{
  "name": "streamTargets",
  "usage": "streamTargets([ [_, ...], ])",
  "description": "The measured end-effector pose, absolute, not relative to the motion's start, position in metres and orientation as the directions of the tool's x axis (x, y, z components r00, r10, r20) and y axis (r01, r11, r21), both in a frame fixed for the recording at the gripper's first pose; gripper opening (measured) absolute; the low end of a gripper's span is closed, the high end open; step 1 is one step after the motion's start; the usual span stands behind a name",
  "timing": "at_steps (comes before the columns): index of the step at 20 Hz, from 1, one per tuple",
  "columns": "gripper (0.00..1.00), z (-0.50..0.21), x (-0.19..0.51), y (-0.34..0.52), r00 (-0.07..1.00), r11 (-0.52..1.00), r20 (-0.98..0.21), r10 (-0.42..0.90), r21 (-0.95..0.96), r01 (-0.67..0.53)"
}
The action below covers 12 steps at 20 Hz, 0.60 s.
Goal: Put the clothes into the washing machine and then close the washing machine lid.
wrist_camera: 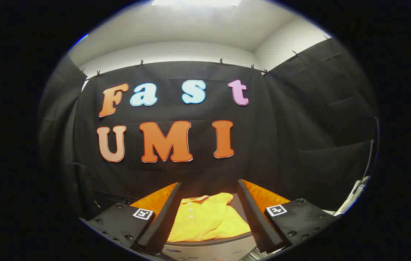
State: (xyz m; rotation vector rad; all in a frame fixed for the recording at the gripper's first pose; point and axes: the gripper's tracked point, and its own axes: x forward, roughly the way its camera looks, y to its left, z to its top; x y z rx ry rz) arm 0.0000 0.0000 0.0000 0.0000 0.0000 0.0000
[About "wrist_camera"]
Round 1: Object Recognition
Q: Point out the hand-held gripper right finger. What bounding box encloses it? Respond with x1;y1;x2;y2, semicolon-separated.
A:
237;179;337;254

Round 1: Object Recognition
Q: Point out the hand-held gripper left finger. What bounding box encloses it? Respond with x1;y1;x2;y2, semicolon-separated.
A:
84;181;183;254

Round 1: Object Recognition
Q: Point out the yellow polo shirt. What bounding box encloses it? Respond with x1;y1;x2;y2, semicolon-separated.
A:
167;192;252;243

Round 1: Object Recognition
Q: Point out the black backdrop cloth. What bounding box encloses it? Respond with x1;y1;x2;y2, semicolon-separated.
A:
39;36;378;218

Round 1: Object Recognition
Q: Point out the white curved object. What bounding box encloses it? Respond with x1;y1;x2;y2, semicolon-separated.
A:
334;176;373;217

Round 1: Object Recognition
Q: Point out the row of black cloth clips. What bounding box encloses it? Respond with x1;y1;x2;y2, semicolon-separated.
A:
80;34;331;77

